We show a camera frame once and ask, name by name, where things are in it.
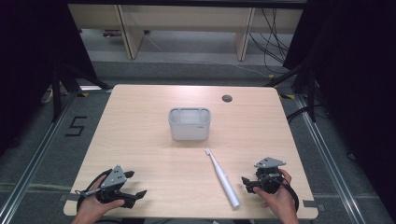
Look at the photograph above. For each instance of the metal floor rail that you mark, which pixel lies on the metal floor rail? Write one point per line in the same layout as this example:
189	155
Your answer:
330	161
37	155

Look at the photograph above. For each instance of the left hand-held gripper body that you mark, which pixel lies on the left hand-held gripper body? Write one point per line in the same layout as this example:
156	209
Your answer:
112	180

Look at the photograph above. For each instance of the white electric toothbrush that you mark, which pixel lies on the white electric toothbrush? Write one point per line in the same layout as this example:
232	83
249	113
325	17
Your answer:
223	179

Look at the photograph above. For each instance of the person's left hand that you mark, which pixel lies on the person's left hand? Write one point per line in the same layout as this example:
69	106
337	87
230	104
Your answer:
93	207

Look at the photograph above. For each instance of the yellow tape piece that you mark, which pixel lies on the yellow tape piece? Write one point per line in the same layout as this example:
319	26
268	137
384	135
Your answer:
287	96
83	94

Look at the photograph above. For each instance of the black curtain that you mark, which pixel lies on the black curtain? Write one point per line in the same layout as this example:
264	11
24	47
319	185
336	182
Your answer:
358	77
28	62

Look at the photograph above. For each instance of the grey tape strip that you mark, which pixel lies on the grey tape strip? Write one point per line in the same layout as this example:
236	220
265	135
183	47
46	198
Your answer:
313	205

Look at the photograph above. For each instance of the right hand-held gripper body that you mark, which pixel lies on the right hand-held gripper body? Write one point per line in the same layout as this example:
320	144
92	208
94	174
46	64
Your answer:
269	177

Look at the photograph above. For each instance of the black metal stand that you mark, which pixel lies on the black metal stand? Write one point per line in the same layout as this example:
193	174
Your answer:
311	93
56	93

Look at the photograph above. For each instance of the person's right hand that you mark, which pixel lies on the person's right hand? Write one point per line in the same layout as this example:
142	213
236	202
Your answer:
279	199

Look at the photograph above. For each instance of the grey plastic organiser box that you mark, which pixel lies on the grey plastic organiser box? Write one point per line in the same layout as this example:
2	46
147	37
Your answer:
189	124

